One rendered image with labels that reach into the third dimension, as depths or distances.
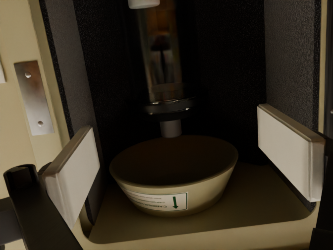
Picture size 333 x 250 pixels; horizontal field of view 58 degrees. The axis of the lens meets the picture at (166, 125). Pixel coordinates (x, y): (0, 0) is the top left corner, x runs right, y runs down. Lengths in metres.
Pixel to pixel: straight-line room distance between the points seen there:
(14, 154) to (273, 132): 0.74
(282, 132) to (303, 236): 0.24
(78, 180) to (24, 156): 0.69
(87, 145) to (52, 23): 0.18
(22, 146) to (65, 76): 0.51
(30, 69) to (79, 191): 0.17
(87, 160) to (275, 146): 0.11
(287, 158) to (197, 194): 0.21
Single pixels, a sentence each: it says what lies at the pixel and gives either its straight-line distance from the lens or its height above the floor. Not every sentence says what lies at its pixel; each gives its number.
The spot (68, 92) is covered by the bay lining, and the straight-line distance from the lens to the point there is 0.34.
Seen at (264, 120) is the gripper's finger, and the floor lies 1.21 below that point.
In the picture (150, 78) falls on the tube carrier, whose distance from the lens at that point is 0.35.
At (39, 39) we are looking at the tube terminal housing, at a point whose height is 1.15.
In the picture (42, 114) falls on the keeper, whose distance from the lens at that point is 0.32.
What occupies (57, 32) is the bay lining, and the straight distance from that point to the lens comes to 0.35.
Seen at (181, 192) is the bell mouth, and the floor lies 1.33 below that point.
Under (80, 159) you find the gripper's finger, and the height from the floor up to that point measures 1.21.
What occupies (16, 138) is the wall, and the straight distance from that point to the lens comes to 0.83.
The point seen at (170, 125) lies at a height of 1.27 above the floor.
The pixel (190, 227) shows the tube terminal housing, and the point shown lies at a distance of 0.37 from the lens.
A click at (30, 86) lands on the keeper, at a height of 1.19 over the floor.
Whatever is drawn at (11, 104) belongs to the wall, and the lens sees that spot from 0.81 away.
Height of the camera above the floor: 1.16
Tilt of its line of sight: 16 degrees up
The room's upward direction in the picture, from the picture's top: 173 degrees clockwise
